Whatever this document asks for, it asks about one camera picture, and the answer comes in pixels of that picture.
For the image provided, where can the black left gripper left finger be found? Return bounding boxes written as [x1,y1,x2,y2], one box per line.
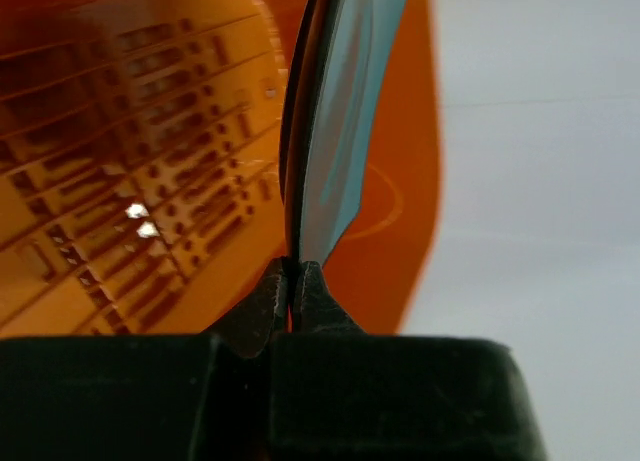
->
[1,258,289,460]

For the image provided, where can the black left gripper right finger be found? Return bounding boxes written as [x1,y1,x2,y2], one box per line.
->
[269,262,547,460]

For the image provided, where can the teal square plate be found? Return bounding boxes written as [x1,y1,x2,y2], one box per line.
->
[279,0,407,264]

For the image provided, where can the orange plastic bin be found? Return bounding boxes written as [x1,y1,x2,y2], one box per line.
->
[0,0,445,338]

